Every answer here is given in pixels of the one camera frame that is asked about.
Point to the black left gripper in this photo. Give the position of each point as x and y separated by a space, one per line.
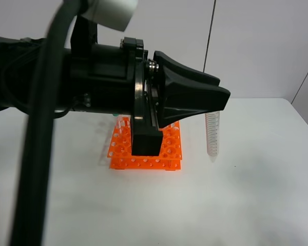
112 80

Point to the teal-capped test tube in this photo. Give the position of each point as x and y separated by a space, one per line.
212 122

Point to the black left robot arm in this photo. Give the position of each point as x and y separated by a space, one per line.
17 63

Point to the teal-capped tube second row left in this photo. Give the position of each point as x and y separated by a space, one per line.
119 122

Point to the orange test tube rack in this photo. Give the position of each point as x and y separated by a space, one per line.
167 156

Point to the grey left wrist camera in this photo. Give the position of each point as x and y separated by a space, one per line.
113 14

